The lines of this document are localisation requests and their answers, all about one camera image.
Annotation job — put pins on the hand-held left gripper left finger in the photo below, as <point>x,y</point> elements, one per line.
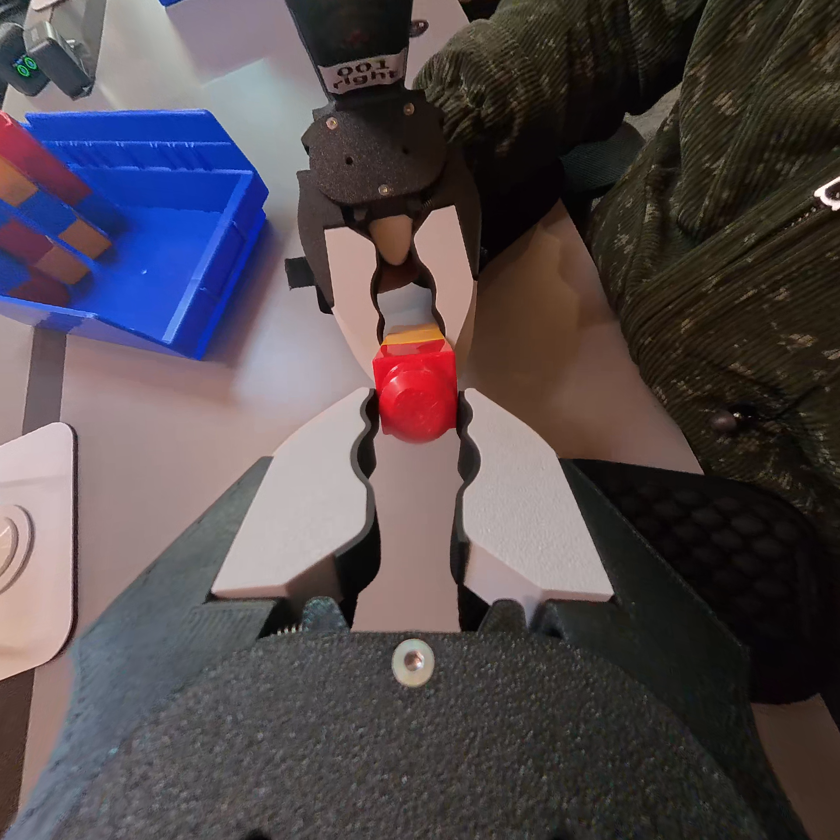
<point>295,518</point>

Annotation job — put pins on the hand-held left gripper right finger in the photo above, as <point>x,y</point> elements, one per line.
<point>531,518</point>

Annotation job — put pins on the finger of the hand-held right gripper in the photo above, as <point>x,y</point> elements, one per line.
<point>453,275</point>
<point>351,289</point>

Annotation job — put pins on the orange mega block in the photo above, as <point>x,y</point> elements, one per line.
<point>86,239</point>
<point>60,267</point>
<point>413,338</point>
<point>14,178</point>

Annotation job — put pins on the red mega block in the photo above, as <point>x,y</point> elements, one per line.
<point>23,241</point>
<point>413,400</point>
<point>16,134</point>
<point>56,174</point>

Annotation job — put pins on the black textured pad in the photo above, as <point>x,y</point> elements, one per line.
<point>722,558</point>

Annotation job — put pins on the white tablet stand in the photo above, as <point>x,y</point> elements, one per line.
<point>39,472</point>

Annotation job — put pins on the black device with green lights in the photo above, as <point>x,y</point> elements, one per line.
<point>56,62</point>

